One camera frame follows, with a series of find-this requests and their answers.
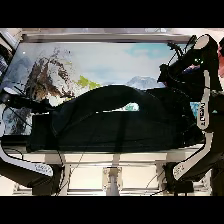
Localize black cable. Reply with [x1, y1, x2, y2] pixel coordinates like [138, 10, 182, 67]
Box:
[166, 34, 198, 68]
[54, 148, 88, 196]

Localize red garment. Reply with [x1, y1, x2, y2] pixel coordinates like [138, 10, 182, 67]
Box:
[217, 46, 224, 80]

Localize dark jeans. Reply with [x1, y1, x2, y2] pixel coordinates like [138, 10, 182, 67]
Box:
[25, 84, 205, 154]

